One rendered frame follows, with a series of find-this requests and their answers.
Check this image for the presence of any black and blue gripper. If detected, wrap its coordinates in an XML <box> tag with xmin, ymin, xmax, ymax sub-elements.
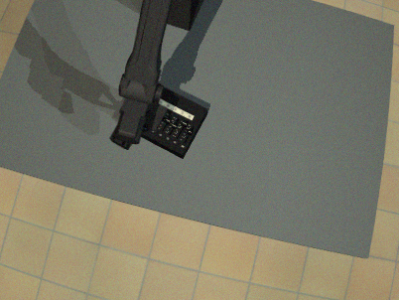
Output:
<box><xmin>146</xmin><ymin>102</ymin><xmax>168</xmax><ymax>132</ymax></box>

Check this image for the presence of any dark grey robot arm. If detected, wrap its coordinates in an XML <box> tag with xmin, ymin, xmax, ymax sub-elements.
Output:
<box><xmin>110</xmin><ymin>0</ymin><xmax>173</xmax><ymax>150</ymax></box>

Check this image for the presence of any black lighting desk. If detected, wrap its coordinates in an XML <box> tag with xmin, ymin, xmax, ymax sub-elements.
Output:
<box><xmin>141</xmin><ymin>87</ymin><xmax>207</xmax><ymax>159</ymax></box>

